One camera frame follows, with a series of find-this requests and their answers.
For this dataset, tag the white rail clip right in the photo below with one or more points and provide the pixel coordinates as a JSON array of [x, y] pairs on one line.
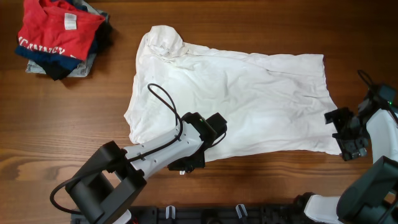
[[241, 211]]

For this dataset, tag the white t-shirt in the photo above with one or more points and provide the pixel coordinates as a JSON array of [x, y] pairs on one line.
[[270, 102]]

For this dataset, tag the black folded garment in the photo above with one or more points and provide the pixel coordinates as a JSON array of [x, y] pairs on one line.
[[57, 72]]

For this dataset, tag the white rail clip left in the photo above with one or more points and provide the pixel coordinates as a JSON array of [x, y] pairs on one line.
[[170, 212]]

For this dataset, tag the white rail clip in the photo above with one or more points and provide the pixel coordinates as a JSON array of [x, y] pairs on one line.
[[170, 212], [241, 211]]

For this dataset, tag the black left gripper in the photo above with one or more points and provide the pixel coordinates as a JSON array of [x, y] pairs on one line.
[[188, 165]]

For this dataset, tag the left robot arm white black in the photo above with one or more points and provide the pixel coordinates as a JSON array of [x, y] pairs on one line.
[[110, 180]]

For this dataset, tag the navy blue folded garment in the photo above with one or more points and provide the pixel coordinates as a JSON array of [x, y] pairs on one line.
[[59, 59]]

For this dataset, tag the red folded t-shirt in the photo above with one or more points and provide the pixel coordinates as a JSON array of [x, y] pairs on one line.
[[53, 34]]

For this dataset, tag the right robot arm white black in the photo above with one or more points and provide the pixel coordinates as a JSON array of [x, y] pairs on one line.
[[364, 201]]

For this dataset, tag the grey printed folded garment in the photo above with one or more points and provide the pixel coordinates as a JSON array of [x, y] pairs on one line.
[[101, 42]]

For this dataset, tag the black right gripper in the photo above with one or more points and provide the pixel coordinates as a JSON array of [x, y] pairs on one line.
[[347, 137]]

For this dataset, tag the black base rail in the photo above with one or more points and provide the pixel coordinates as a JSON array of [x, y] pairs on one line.
[[266, 214]]

